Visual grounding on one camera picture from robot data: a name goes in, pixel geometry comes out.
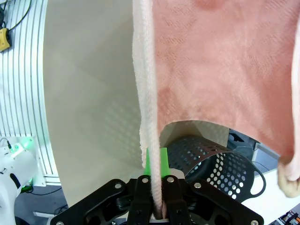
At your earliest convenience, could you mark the black cable of yellow box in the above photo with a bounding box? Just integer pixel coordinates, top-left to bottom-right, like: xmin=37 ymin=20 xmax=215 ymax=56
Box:
xmin=0 ymin=0 xmax=33 ymax=32

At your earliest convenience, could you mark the grey flat box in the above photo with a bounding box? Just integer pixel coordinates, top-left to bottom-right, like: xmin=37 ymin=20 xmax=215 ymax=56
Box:
xmin=252 ymin=142 xmax=280 ymax=165

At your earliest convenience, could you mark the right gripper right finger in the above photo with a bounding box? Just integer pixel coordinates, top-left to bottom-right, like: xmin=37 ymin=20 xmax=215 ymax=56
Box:
xmin=160 ymin=147 xmax=265 ymax=225

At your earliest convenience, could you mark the dark bulky box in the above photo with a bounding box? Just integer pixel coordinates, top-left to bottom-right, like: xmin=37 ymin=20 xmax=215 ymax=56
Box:
xmin=228 ymin=128 xmax=259 ymax=151

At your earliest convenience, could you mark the dark perforated plastic basket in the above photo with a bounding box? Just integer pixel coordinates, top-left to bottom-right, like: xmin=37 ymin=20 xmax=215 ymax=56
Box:
xmin=167 ymin=134 xmax=267 ymax=206

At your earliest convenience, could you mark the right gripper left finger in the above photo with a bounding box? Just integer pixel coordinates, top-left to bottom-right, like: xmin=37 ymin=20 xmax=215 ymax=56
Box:
xmin=50 ymin=147 xmax=155 ymax=225

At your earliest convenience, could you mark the white ribbed aluminium platform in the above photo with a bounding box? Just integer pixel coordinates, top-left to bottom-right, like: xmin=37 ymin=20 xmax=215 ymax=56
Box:
xmin=0 ymin=0 xmax=60 ymax=186

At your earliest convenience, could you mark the pink terry towel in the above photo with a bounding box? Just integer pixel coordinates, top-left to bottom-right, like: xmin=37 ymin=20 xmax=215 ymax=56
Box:
xmin=132 ymin=0 xmax=300 ymax=221

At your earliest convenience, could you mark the black floor cable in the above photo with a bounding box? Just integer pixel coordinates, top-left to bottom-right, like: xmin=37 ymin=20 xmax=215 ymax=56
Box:
xmin=22 ymin=184 xmax=63 ymax=197

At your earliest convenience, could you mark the yellow box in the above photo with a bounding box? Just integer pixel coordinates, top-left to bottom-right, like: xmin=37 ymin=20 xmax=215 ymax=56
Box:
xmin=0 ymin=28 xmax=11 ymax=53

